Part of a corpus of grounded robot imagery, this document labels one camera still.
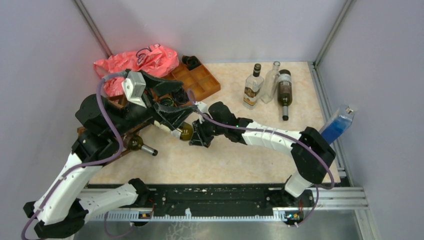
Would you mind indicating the dark wine bottle lying down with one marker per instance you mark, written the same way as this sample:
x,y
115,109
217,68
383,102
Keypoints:
x,y
284,92

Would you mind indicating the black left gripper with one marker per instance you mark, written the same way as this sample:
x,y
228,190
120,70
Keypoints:
x,y
173,116

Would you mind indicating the rolled black sock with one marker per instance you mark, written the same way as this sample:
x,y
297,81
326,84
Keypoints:
x,y
180,97

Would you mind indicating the pink plastic bag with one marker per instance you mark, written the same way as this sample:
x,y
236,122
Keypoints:
x,y
156,60

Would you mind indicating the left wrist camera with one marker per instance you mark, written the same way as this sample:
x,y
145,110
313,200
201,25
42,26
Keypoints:
x,y
133,86

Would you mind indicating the blue liquid square bottle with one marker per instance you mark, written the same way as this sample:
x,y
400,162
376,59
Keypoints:
x,y
338,123

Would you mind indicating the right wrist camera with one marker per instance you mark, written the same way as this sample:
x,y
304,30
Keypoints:
x,y
202,106

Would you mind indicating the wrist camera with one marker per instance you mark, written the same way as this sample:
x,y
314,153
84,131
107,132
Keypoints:
x,y
202,106
133,86

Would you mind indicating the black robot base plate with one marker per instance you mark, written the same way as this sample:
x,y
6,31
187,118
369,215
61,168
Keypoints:
x,y
223,200

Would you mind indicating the green wine bottle black neck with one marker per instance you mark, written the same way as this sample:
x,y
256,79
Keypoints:
x,y
184,132

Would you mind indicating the brown wooden wine rack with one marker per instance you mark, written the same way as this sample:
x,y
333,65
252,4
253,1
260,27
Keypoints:
x,y
96,140

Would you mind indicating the wooden compartment tray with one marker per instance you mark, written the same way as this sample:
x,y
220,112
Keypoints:
x,y
200,80

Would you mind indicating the white cable duct strip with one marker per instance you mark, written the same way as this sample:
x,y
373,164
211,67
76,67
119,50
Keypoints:
x,y
136,216

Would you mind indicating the green wine bottle silver neck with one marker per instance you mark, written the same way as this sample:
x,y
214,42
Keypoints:
x,y
133,142

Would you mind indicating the rolled dark blue sock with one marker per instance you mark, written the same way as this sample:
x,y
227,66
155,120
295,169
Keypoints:
x,y
167,101

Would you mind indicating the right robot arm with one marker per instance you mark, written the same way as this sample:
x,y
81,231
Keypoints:
x,y
311,153

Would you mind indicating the rolled dark sock far corner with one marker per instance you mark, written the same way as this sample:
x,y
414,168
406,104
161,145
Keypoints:
x,y
191,62

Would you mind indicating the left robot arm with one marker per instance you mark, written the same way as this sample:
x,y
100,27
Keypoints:
x,y
60,212

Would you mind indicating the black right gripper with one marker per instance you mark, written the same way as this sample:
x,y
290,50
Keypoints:
x,y
199,137

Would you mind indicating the clear glass bottle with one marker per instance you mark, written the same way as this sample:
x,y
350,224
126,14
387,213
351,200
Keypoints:
x,y
269,84

